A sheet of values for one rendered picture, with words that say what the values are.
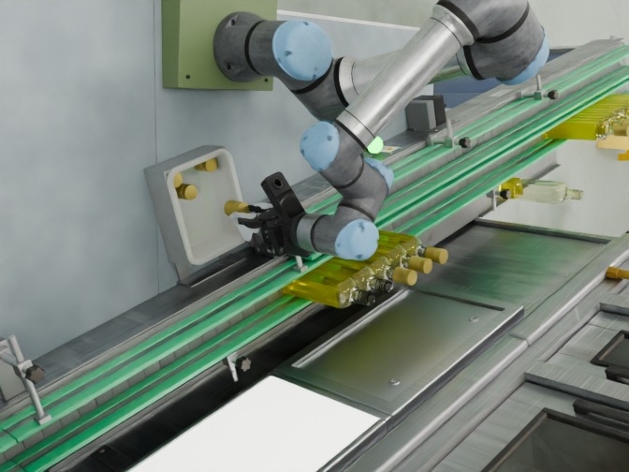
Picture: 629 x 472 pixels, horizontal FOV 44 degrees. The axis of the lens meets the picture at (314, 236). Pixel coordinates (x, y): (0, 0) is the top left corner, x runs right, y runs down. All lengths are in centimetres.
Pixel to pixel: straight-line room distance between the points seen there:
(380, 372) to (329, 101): 58
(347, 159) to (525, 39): 39
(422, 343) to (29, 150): 89
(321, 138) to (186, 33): 47
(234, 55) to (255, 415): 74
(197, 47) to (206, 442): 81
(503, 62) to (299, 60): 40
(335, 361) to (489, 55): 71
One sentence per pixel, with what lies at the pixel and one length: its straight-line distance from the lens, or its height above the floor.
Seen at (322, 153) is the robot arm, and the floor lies 125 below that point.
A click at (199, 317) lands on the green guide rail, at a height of 91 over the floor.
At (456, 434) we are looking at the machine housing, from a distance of 148.
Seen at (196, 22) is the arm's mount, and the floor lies 82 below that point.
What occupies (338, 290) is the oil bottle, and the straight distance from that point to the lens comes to 167.
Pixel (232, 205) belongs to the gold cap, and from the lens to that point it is 166.
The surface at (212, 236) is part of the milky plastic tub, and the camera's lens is 181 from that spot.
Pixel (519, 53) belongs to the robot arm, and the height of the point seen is 142.
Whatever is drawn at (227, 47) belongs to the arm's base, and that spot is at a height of 86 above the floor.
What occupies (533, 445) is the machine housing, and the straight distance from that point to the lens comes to 148.
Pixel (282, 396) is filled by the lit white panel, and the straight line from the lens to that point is 163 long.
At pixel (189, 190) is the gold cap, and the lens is 171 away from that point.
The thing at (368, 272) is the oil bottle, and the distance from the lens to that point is 172.
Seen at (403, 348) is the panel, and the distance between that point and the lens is 171.
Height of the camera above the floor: 220
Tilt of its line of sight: 45 degrees down
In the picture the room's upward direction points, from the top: 101 degrees clockwise
